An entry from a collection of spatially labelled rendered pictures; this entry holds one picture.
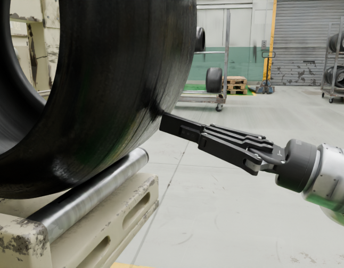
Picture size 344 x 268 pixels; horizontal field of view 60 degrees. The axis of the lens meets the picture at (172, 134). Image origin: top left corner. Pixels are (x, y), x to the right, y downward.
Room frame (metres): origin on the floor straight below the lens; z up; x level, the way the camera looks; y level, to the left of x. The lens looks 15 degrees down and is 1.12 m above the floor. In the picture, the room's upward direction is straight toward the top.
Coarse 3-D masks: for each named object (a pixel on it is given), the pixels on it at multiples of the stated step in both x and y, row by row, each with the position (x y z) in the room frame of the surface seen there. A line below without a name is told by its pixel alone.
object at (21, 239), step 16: (0, 224) 0.27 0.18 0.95; (16, 224) 0.27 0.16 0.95; (32, 224) 0.27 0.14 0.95; (0, 240) 0.26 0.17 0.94; (16, 240) 0.25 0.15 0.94; (32, 240) 0.25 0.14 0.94; (48, 240) 0.27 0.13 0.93; (0, 256) 0.26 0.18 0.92; (16, 256) 0.25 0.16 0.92; (32, 256) 0.25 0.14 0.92; (48, 256) 0.27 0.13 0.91
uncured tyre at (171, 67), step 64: (0, 0) 0.71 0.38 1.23; (64, 0) 0.33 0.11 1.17; (128, 0) 0.33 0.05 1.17; (192, 0) 0.49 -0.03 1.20; (0, 64) 0.71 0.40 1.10; (64, 64) 0.33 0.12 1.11; (128, 64) 0.34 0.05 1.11; (0, 128) 0.63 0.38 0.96; (64, 128) 0.34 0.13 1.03; (128, 128) 0.37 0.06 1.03; (0, 192) 0.39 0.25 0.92
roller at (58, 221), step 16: (128, 160) 0.54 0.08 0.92; (144, 160) 0.59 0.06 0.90; (96, 176) 0.46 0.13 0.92; (112, 176) 0.47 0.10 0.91; (128, 176) 0.52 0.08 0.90; (80, 192) 0.40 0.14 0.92; (96, 192) 0.42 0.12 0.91; (48, 208) 0.35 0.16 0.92; (64, 208) 0.36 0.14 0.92; (80, 208) 0.38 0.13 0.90; (48, 224) 0.33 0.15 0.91; (64, 224) 0.35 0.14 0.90
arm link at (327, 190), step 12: (324, 144) 0.41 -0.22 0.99; (324, 156) 0.38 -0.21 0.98; (336, 156) 0.38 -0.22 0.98; (324, 168) 0.37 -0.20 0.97; (336, 168) 0.36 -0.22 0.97; (312, 180) 0.38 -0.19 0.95; (324, 180) 0.36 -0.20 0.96; (336, 180) 0.36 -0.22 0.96; (312, 192) 0.37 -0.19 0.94; (324, 192) 0.36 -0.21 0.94; (336, 192) 0.36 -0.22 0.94; (324, 204) 0.37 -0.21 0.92; (336, 204) 0.36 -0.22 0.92
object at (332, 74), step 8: (328, 32) 8.04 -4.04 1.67; (328, 40) 8.03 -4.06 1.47; (336, 40) 7.10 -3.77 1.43; (328, 48) 8.02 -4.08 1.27; (336, 48) 7.16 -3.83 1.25; (336, 56) 6.84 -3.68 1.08; (336, 64) 6.83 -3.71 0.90; (328, 72) 7.69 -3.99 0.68; (336, 72) 6.96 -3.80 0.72; (328, 80) 7.46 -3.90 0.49; (336, 80) 6.92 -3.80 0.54; (336, 88) 6.82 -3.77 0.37; (336, 96) 6.81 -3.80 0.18
